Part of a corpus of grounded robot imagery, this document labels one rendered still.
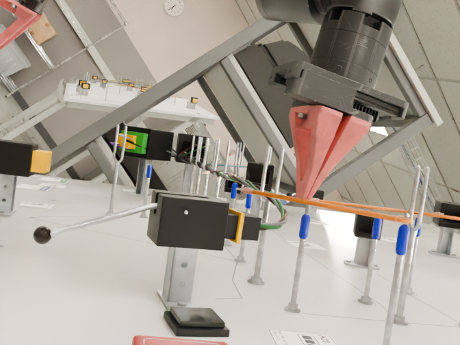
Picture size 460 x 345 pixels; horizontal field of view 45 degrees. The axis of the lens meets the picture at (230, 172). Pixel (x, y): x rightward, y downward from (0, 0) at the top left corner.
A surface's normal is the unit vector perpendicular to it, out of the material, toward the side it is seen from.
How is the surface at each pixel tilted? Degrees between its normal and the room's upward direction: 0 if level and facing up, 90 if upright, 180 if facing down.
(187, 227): 83
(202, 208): 83
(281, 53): 90
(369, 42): 81
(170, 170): 90
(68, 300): 50
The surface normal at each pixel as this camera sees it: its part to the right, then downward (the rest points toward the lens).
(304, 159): 0.34, -0.29
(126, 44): 0.25, 0.22
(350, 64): -0.04, -0.03
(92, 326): 0.14, -0.99
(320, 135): 0.12, 0.40
